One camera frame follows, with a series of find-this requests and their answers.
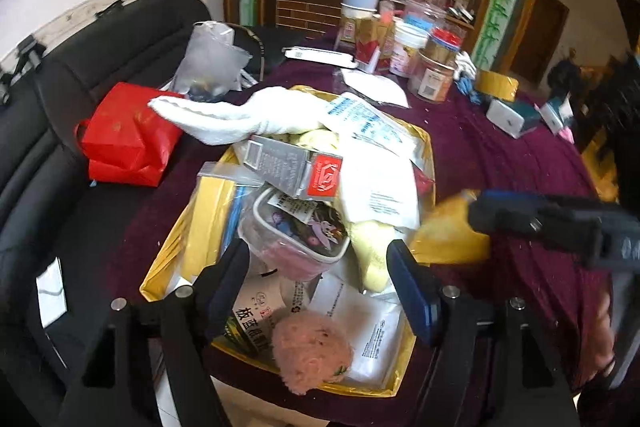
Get pink fluffy scrunchie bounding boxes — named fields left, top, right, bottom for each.
left=271, top=310, right=354, bottom=395

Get yellow padded envelope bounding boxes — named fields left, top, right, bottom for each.
left=409, top=190, right=490, bottom=265

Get gold tray box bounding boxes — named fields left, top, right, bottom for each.
left=140, top=86, right=435, bottom=399

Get grey red small box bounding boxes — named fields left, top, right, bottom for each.
left=242, top=135, right=343, bottom=202

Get blue print white packet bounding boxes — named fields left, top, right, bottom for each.
left=320, top=93, right=425, bottom=169

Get white cloth towel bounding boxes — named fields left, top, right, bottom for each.
left=148, top=87, right=332, bottom=145

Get white gloves packet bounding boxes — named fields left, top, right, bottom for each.
left=309, top=272, right=401, bottom=388

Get green white wipes pack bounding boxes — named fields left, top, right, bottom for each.
left=224, top=271, right=286, bottom=358

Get coloured cloths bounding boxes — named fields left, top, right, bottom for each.
left=180, top=176, right=262, bottom=283

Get person right hand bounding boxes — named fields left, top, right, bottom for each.
left=584, top=291, right=615, bottom=381

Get pink fluffy item far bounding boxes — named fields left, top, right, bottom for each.
left=558, top=127, right=575, bottom=144

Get open teal tissue pack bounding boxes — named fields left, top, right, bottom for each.
left=538, top=95, right=574, bottom=135

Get long teal tissue pack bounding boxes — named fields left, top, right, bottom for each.
left=486, top=98, right=541, bottom=139

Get purple velvet tablecloth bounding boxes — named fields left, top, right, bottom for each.
left=109, top=36, right=622, bottom=427

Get gold tape roll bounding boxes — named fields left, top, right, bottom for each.
left=475, top=69, right=518, bottom=102

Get black leather sofa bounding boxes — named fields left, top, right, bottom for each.
left=0, top=0, right=281, bottom=427

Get white gloves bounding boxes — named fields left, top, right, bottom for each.
left=454, top=52, right=477, bottom=81

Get orange label clear jar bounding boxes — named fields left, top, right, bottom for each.
left=408, top=27, right=462, bottom=103

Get red paper bag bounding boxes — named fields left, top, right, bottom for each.
left=75, top=82, right=182, bottom=187

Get white face mask bag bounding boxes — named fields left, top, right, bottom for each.
left=333, top=68, right=409, bottom=108

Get blue label plastic jar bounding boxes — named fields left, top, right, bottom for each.
left=402, top=0, right=446, bottom=34

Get red gold sachet packets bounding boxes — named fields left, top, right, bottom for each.
left=335, top=14, right=395, bottom=75

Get white flat packet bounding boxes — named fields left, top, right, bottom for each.
left=282, top=46, right=358, bottom=69

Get clear plastic bag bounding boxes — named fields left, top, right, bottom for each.
left=169, top=20, right=252, bottom=103

